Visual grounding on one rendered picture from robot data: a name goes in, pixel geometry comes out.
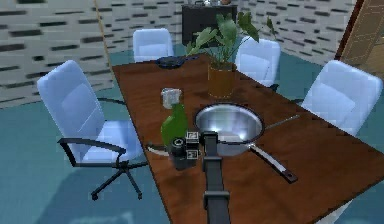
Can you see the dark blue dish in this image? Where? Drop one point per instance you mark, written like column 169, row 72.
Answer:
column 171, row 61

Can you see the brown room door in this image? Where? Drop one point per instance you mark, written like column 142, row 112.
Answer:
column 361, row 33

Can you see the thin grey metal utensil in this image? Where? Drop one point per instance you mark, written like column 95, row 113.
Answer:
column 283, row 121

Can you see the green spray bottle white head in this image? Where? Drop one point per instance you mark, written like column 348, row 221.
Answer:
column 175, row 125

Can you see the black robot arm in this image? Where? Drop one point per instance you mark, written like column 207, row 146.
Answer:
column 213, row 173

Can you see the pale blue office chair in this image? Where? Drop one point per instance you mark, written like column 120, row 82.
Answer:
column 151, row 45
column 83, row 113
column 258, row 60
column 343, row 96

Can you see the black cabinet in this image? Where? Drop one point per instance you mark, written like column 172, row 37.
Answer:
column 200, row 21

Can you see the house plant brown pot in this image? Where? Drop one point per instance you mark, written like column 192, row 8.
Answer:
column 221, row 76

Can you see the brown wooden table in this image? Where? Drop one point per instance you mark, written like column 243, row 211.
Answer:
column 300, row 156

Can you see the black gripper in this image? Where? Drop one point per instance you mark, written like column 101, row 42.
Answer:
column 179, row 151

